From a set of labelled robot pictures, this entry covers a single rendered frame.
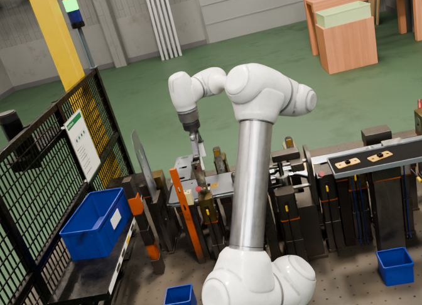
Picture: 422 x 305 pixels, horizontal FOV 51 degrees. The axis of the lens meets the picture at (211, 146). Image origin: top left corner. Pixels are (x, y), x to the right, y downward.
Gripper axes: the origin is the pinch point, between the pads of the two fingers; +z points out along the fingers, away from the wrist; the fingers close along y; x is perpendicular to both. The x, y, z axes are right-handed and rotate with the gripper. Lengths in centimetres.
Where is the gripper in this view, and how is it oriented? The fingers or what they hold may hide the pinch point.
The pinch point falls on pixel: (201, 160)
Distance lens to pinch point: 198.6
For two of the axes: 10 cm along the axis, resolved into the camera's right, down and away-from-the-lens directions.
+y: 0.3, -4.1, 9.1
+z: 2.4, 8.9, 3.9
